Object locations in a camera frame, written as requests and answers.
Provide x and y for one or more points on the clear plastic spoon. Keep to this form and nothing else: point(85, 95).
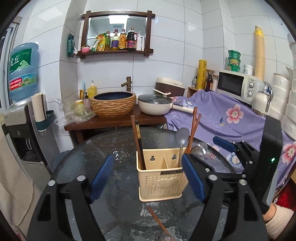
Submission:
point(200, 149)

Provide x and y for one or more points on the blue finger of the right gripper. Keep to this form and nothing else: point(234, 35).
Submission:
point(224, 144)

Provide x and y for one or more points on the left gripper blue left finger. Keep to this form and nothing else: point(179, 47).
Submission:
point(101, 178)

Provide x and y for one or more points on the blue water jug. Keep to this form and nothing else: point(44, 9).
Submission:
point(22, 81)

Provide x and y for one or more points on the yellow soap bottle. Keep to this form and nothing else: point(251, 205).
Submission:
point(92, 90)

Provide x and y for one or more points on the beige perforated utensil holder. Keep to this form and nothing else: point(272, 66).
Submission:
point(162, 179)

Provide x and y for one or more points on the dark wooden counter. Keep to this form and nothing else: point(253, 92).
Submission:
point(79, 132)

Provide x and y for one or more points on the crumpled clear plastic bag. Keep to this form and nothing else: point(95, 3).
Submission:
point(74, 112)

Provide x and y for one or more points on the tall stack paper cups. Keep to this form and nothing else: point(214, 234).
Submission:
point(259, 53)

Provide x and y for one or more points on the white microwave oven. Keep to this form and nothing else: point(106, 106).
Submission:
point(240, 86)

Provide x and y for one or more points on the brown white rice cooker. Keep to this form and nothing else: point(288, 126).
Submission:
point(165, 85)

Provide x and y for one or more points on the woven brown basin sink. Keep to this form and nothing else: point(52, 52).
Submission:
point(113, 104)

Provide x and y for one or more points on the brass faucet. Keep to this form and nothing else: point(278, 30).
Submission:
point(127, 84)

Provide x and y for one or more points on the wooden framed wall shelf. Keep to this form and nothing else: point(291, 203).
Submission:
point(104, 32)

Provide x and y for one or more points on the dark soy sauce bottle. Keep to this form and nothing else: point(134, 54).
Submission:
point(131, 40)

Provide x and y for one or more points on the purple floral cloth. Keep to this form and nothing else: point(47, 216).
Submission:
point(229, 119)

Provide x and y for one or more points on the metal soup spoon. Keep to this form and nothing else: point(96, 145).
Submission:
point(181, 137)

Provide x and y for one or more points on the green packet on wall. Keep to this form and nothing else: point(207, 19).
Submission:
point(70, 45)

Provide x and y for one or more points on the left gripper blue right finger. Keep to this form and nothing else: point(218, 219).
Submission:
point(196, 183)

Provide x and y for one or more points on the black chopstick plain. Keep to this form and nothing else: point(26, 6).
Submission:
point(160, 223)

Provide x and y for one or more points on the white kettle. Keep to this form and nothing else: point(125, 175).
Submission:
point(262, 100)

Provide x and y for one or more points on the right hand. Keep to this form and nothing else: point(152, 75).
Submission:
point(276, 219)

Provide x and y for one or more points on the water dispenser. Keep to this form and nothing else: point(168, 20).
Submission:
point(31, 145)

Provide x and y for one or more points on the white frying pan with lid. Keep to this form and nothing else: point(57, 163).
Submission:
point(153, 104)

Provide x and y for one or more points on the brown glass bottle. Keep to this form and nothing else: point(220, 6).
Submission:
point(209, 82)

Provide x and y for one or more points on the stack of green bowls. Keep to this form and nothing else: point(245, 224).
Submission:
point(233, 61)

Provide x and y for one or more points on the black chopstick gold band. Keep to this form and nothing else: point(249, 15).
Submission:
point(140, 145)

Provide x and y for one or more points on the yellow roll of wrap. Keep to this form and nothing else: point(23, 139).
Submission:
point(201, 76)

